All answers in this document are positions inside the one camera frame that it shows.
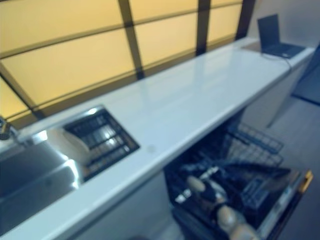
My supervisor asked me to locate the robot right hand dark palm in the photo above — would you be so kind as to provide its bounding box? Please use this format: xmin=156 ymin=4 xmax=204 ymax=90
xmin=202 ymin=174 xmax=227 ymax=209

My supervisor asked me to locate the small cream plate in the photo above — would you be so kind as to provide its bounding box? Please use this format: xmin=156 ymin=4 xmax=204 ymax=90
xmin=62 ymin=129 xmax=90 ymax=154

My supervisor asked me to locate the open dishwasher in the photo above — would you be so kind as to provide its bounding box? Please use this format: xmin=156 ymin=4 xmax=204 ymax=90
xmin=163 ymin=119 xmax=315 ymax=240

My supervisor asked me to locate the white base cabinet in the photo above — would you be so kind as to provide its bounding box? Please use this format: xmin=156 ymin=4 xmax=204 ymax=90
xmin=0 ymin=49 xmax=316 ymax=240

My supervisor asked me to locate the black sink drying rack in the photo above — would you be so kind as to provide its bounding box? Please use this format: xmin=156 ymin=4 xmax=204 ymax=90
xmin=63 ymin=107 xmax=140 ymax=182

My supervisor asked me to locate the dark open laptop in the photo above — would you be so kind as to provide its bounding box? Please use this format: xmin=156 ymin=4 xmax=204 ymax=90
xmin=257 ymin=13 xmax=305 ymax=60

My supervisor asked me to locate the stainless steel sink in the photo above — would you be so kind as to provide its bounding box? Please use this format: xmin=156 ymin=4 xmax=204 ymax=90
xmin=0 ymin=104 xmax=141 ymax=200

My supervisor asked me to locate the chrome gooseneck faucet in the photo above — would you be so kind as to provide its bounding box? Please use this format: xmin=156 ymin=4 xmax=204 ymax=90
xmin=0 ymin=115 xmax=16 ymax=141

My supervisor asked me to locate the wire dishwasher basket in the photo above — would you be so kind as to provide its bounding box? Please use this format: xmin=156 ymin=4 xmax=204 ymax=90
xmin=224 ymin=123 xmax=285 ymax=166

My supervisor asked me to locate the thin laptop cable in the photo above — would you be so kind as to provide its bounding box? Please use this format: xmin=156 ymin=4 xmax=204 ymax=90
xmin=262 ymin=53 xmax=294 ymax=74

